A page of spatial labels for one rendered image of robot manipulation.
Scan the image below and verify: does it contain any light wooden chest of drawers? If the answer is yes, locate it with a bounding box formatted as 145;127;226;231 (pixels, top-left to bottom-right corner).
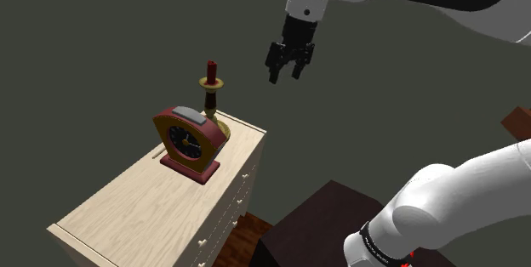
46;110;268;267

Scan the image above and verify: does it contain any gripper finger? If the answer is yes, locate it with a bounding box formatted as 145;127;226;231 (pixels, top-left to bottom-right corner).
265;42;290;85
290;43;316;81

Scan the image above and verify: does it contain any brown wooden furniture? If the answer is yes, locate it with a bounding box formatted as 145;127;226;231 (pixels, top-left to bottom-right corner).
500;105;531;142

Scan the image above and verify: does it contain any brass candlestick with red candle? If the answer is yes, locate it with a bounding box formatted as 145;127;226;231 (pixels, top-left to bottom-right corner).
197;60;232;141

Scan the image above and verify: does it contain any red and gold mantel clock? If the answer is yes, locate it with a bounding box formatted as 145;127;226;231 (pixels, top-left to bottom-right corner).
151;105;229;186

